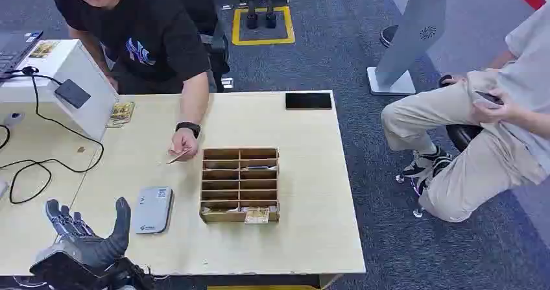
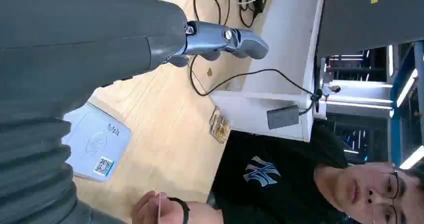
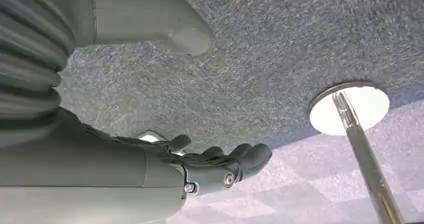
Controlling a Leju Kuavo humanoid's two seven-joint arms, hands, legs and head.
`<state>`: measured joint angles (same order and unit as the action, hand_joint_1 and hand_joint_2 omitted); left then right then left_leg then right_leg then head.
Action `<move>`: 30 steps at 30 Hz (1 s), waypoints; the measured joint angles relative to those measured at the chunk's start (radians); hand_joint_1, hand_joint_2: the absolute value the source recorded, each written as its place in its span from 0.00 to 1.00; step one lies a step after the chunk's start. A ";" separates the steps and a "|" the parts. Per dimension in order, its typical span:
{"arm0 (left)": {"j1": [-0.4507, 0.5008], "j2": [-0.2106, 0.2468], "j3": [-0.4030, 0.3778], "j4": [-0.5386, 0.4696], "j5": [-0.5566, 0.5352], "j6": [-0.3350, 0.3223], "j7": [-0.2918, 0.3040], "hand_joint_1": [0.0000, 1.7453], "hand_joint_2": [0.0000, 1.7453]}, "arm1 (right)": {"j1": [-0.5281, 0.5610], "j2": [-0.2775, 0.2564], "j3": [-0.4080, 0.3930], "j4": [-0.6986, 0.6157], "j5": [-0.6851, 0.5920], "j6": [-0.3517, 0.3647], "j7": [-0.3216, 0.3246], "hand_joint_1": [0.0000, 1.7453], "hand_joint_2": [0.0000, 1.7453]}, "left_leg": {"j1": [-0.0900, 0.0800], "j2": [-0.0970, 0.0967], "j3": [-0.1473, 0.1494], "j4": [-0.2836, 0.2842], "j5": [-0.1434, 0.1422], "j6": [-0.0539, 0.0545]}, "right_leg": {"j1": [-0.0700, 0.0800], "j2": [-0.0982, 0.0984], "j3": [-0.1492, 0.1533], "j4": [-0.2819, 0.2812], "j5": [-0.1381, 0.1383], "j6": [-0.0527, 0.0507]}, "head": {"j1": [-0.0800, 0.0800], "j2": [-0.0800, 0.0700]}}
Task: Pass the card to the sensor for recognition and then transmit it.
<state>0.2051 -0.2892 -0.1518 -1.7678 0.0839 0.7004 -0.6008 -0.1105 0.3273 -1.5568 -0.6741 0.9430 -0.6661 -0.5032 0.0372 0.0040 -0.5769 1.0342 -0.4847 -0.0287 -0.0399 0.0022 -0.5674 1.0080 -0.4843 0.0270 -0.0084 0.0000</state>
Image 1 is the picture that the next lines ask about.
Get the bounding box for black office chair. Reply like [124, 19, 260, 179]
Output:
[174, 0, 235, 93]

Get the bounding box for grey card reader device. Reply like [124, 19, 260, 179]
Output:
[130, 186, 174, 235]

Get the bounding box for black round object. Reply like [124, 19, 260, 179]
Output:
[379, 25, 400, 49]

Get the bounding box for black wristwatch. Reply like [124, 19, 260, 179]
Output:
[174, 121, 202, 139]

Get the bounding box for white box stand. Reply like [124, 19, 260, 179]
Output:
[0, 39, 119, 142]

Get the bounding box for grey kiosk stand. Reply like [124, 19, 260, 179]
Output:
[366, 0, 449, 96]

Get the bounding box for stack of yellow cards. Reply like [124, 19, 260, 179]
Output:
[106, 102, 136, 129]

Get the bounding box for small black square device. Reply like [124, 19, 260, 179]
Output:
[54, 79, 91, 110]

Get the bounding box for dark handheld phone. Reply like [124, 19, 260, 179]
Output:
[474, 90, 505, 108]

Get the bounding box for seated person's hand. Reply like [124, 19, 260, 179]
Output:
[470, 88, 523, 125]

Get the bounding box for yellow printed card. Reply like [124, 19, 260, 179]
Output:
[244, 207, 270, 225]

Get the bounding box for person's left hand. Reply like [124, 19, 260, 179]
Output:
[168, 127, 200, 163]

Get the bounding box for person across the desk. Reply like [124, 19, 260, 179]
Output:
[50, 0, 231, 163]

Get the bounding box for yellow tape square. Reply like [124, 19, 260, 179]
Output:
[232, 6, 296, 47]

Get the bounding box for dark laptop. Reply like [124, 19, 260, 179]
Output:
[0, 30, 44, 77]

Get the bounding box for long black cable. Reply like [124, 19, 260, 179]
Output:
[0, 66, 105, 205]

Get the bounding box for pale cards lying flat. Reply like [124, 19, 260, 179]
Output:
[202, 206, 240, 215]

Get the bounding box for black stool with castors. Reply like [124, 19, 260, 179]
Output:
[394, 73, 486, 219]

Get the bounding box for black robot legs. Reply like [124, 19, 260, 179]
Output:
[239, 0, 278, 30]

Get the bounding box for thin tan card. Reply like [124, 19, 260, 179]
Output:
[166, 148, 193, 165]

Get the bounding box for wooden compartment card box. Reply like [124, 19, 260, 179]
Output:
[198, 147, 281, 224]

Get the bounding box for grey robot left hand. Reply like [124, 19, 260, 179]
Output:
[45, 197, 132, 272]

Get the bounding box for black smartphone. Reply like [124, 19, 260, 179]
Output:
[285, 92, 333, 110]

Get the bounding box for seated person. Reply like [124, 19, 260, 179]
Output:
[380, 4, 550, 224]

